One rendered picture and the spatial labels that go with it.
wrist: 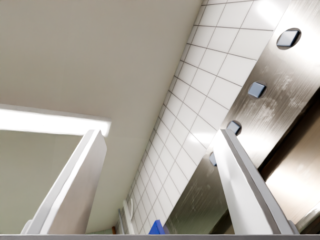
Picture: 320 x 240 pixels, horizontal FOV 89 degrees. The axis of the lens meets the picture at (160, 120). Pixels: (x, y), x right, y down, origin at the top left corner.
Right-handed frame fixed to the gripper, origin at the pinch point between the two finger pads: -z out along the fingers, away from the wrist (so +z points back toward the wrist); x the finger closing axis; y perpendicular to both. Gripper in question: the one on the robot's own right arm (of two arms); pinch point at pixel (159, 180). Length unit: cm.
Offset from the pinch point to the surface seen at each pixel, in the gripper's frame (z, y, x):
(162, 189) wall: -44, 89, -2
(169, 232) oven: -24, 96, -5
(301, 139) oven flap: -27, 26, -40
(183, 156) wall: -49, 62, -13
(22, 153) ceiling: -54, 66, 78
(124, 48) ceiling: -85, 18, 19
